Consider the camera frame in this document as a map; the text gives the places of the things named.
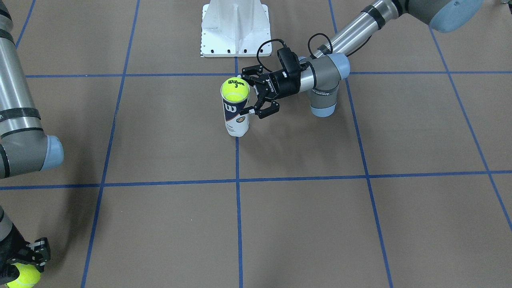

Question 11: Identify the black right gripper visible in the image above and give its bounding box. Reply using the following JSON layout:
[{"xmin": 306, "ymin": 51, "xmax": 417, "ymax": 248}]
[{"xmin": 0, "ymin": 224, "xmax": 51, "ymax": 280}]

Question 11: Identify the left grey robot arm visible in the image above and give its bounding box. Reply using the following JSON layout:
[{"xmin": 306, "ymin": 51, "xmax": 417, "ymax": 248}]
[{"xmin": 240, "ymin": 0, "xmax": 483, "ymax": 119}]

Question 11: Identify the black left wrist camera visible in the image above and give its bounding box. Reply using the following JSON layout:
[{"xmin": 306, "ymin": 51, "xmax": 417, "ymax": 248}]
[{"xmin": 277, "ymin": 47, "xmax": 301, "ymax": 79}]

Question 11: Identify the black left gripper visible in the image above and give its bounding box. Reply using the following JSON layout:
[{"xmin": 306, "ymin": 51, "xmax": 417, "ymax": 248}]
[{"xmin": 240, "ymin": 65, "xmax": 301, "ymax": 120}]

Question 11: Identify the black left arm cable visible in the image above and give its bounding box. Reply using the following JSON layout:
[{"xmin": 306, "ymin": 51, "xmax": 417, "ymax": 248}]
[{"xmin": 256, "ymin": 33, "xmax": 334, "ymax": 72}]

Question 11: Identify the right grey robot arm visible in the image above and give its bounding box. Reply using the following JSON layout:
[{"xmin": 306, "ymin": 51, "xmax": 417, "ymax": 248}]
[{"xmin": 0, "ymin": 2, "xmax": 64, "ymax": 284}]

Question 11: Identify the yellow Wilson tennis ball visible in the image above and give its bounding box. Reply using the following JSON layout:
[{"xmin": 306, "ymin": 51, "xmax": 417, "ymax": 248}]
[{"xmin": 220, "ymin": 77, "xmax": 250, "ymax": 103}]

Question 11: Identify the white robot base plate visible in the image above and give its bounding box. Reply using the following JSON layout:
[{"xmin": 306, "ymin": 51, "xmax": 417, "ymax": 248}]
[{"xmin": 200, "ymin": 0, "xmax": 272, "ymax": 57}]

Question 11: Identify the clear tennis ball can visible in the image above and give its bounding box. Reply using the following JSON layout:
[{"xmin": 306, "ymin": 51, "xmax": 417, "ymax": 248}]
[{"xmin": 222, "ymin": 93, "xmax": 250, "ymax": 137}]

